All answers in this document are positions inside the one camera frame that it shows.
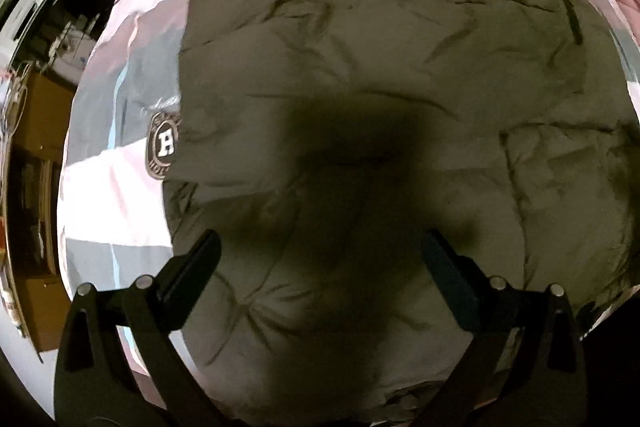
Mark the olive green padded jacket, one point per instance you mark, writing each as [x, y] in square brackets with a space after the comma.
[380, 117]

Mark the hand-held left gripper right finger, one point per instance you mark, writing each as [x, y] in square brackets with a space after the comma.
[446, 274]

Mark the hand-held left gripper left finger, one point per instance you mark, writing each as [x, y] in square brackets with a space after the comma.
[196, 260]

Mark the pink and grey printed bedsheet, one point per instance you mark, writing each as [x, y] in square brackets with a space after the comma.
[117, 117]

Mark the dark wooden shelf unit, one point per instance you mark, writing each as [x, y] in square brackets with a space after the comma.
[35, 187]

